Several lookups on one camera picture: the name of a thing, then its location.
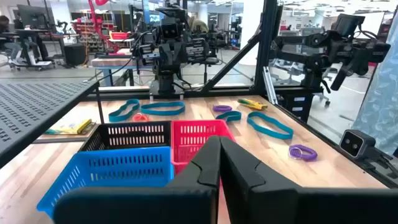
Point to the black plastic basket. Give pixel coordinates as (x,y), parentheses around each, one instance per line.
(136,123)

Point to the black standing desk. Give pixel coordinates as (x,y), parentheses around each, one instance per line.
(26,46)

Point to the black stereo camera box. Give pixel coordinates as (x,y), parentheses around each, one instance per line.
(353,143)

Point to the red plastic basket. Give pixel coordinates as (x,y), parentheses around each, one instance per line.
(202,123)

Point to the yellow green crayon box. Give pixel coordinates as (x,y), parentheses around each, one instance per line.
(252,104)
(73,127)

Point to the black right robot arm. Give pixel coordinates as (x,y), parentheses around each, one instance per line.
(166,84)

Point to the translucent plastic sheet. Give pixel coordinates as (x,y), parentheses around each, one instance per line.
(382,102)

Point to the black cube case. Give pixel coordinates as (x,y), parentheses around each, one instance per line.
(74,54)

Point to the black computer monitor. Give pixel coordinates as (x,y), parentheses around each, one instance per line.
(31,15)

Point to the blue plastic basket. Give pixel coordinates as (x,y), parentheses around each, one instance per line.
(118,152)

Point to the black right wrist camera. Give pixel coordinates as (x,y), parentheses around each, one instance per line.
(170,31)

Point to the black stand-mounted robot arm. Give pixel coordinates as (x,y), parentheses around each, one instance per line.
(342,49)

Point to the black aluminium table frame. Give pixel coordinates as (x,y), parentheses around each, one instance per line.
(266,46)

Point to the wooden top workbench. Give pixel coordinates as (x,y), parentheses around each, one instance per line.
(115,62)

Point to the person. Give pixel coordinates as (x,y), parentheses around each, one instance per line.
(4,26)

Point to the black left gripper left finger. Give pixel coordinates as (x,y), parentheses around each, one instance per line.
(186,202)

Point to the teal rubber band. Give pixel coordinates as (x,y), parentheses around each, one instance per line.
(118,119)
(163,113)
(238,116)
(267,131)

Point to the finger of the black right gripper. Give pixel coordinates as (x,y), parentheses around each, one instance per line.
(168,57)
(178,57)

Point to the black perforated metal shelf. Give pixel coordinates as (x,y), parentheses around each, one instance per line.
(46,125)

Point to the silver metal bracket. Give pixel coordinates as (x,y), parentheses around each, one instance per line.
(270,85)

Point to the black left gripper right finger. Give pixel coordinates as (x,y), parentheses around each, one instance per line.
(264,202)

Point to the red storage bin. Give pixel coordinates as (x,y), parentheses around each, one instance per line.
(119,35)

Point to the black drawer cabinet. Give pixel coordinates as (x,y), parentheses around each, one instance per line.
(295,104)

